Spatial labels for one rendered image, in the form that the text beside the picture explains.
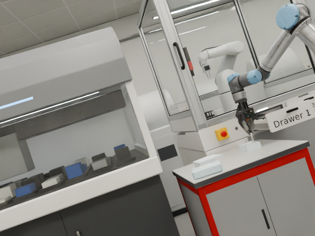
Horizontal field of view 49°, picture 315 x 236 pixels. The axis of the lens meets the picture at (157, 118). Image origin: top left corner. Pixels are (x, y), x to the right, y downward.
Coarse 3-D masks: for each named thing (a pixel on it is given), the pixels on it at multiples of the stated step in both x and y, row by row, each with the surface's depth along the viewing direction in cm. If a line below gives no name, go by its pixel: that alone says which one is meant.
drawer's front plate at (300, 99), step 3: (303, 96) 237; (306, 96) 236; (309, 96) 237; (297, 99) 235; (300, 99) 236; (303, 99) 236; (312, 99) 237; (288, 102) 234; (291, 102) 235; (294, 102) 235; (297, 102) 235; (312, 102) 237; (288, 105) 234; (312, 105) 237
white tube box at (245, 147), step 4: (244, 144) 205; (248, 144) 200; (252, 144) 196; (256, 144) 196; (260, 144) 196; (240, 148) 206; (244, 148) 199; (248, 148) 195; (252, 148) 195; (256, 148) 196
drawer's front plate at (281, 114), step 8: (296, 104) 201; (304, 104) 201; (272, 112) 198; (280, 112) 199; (296, 112) 200; (304, 112) 201; (312, 112) 202; (272, 120) 198; (280, 120) 199; (288, 120) 200; (296, 120) 200; (304, 120) 201; (272, 128) 198; (280, 128) 199
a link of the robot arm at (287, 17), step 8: (280, 8) 165; (288, 8) 162; (296, 8) 161; (304, 8) 167; (280, 16) 166; (288, 16) 163; (296, 16) 161; (304, 16) 161; (280, 24) 166; (288, 24) 163; (296, 24) 162; (304, 24) 161; (312, 24) 162; (296, 32) 164; (304, 32) 162; (312, 32) 160; (304, 40) 164; (312, 40) 160; (312, 48) 162
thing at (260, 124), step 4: (256, 120) 218; (260, 120) 212; (264, 120) 206; (248, 124) 231; (256, 124) 219; (260, 124) 213; (264, 124) 208; (256, 128) 221; (260, 128) 215; (264, 128) 209; (268, 128) 205
